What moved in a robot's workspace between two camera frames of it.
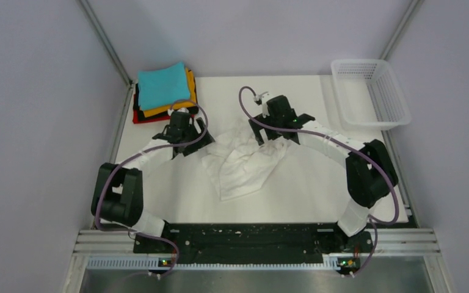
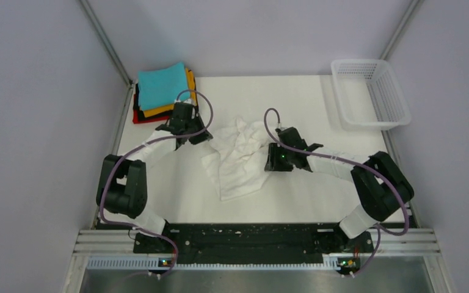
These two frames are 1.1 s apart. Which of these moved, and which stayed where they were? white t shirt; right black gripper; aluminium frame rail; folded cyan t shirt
Moved: right black gripper
Stayed: aluminium frame rail; white t shirt; folded cyan t shirt
